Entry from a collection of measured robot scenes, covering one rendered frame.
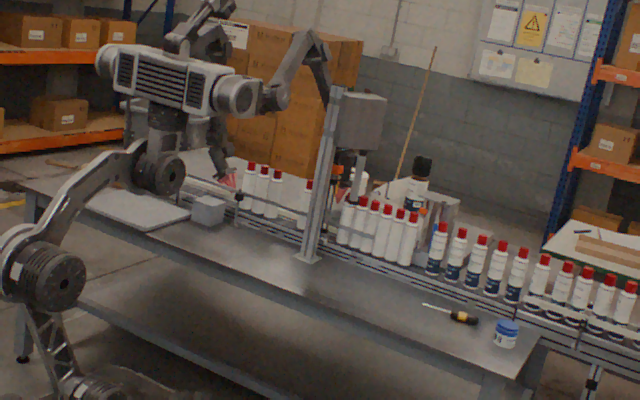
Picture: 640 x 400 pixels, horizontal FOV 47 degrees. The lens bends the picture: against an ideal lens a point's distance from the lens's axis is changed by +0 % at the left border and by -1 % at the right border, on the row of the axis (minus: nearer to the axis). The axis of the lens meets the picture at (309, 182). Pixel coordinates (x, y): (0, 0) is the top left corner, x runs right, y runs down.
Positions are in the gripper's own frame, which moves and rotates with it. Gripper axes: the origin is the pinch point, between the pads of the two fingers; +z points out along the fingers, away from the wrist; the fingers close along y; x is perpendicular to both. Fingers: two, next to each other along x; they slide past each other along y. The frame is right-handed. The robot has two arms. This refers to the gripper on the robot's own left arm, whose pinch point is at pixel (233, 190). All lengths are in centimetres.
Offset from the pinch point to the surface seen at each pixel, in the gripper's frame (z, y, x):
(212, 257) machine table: 23, -44, -12
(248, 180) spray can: -0.5, -2.2, -10.8
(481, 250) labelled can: 61, -2, -88
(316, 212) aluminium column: 24, -16, -42
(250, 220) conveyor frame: 14.8, -5.1, -5.5
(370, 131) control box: 6, -8, -72
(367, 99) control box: -4, -11, -78
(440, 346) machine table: 79, -44, -78
